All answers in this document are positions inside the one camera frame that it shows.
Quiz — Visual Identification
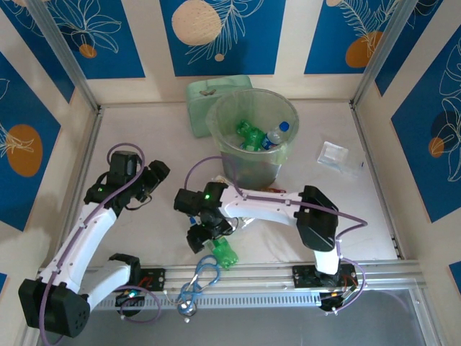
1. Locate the clear flat plastic sleeve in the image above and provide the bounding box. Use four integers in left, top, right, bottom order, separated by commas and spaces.
338, 151, 367, 178

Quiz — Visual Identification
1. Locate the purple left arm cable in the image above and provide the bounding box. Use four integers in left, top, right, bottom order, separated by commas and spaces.
38, 143, 162, 346

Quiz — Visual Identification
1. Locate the crushed green plastic bottle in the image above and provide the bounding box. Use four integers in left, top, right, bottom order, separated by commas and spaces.
240, 130, 269, 151

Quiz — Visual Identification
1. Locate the red blue label bottle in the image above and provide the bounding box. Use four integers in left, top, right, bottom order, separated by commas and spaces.
261, 121, 291, 151

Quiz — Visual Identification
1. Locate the aluminium table edge rail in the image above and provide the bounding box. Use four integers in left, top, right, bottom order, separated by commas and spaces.
351, 102, 406, 260
34, 106, 105, 275

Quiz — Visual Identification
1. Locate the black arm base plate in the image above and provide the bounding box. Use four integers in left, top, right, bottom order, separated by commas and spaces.
135, 268, 167, 291
291, 265, 357, 289

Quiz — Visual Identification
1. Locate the slotted grey cable duct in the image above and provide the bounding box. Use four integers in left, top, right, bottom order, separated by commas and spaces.
86, 290, 322, 311

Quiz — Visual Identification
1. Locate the clear square plastic packet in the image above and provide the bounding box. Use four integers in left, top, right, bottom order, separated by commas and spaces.
317, 141, 349, 167

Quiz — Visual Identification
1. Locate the aluminium mounting rail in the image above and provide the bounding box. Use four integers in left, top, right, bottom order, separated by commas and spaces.
35, 262, 422, 293

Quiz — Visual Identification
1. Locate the clear bottle green white label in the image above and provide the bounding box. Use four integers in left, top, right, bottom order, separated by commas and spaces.
230, 215, 257, 231

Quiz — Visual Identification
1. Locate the blue stethoscope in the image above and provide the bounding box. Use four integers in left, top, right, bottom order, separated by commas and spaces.
164, 254, 221, 324

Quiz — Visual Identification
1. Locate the grey metal panel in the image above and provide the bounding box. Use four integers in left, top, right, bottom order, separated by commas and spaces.
35, 288, 442, 346

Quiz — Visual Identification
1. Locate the small circuit board with wires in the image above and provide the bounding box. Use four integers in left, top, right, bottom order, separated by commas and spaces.
318, 275, 359, 313
115, 286, 147, 307

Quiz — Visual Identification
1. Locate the translucent bin with green liner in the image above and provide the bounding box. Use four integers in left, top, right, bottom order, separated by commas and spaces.
205, 88, 300, 192

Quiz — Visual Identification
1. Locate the aluminium frame post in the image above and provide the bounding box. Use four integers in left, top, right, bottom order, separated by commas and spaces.
352, 0, 421, 109
25, 0, 101, 112

